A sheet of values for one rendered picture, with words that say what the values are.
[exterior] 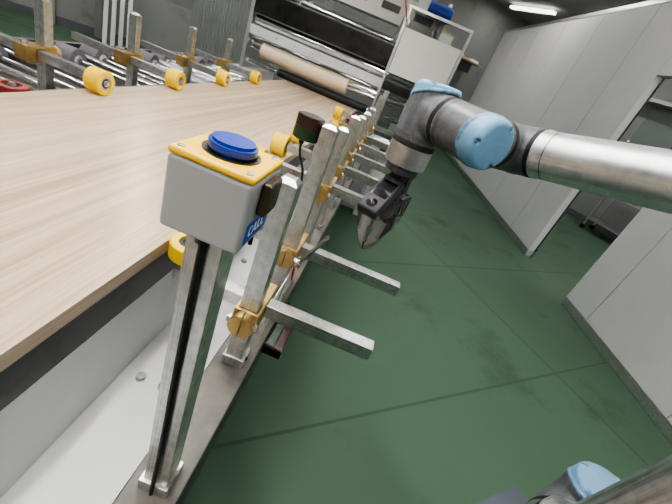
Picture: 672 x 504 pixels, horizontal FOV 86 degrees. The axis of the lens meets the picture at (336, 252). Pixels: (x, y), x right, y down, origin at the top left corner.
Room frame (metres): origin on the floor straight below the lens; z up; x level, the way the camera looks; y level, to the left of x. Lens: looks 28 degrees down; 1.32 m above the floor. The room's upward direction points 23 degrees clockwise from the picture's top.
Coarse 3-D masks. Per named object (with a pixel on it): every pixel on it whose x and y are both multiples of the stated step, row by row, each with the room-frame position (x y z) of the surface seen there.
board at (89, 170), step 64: (0, 128) 0.70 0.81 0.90; (64, 128) 0.83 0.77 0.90; (128, 128) 0.99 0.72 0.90; (192, 128) 1.22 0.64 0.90; (256, 128) 1.55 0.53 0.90; (0, 192) 0.50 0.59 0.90; (64, 192) 0.57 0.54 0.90; (128, 192) 0.66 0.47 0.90; (0, 256) 0.37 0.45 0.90; (64, 256) 0.42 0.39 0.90; (128, 256) 0.48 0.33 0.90; (0, 320) 0.28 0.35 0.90; (64, 320) 0.33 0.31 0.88
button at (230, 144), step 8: (208, 136) 0.27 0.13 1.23; (216, 136) 0.27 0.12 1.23; (224, 136) 0.28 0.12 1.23; (232, 136) 0.28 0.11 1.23; (240, 136) 0.29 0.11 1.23; (208, 144) 0.26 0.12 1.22; (216, 144) 0.26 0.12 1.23; (224, 144) 0.26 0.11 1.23; (232, 144) 0.27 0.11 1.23; (240, 144) 0.27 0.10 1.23; (248, 144) 0.28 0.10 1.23; (216, 152) 0.26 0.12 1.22; (224, 152) 0.26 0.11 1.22; (232, 152) 0.26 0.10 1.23; (240, 152) 0.26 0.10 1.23; (248, 152) 0.27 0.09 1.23; (256, 152) 0.28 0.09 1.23; (240, 160) 0.27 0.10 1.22; (248, 160) 0.27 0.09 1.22
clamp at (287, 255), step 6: (306, 234) 0.87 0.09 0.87; (306, 240) 0.87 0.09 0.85; (282, 246) 0.76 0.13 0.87; (288, 246) 0.77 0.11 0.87; (300, 246) 0.79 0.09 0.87; (282, 252) 0.74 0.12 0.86; (288, 252) 0.75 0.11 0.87; (294, 252) 0.76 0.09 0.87; (282, 258) 0.74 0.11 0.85; (288, 258) 0.74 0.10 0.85; (294, 258) 0.76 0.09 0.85; (276, 264) 0.75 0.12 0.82; (282, 264) 0.74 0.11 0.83; (288, 264) 0.74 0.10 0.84
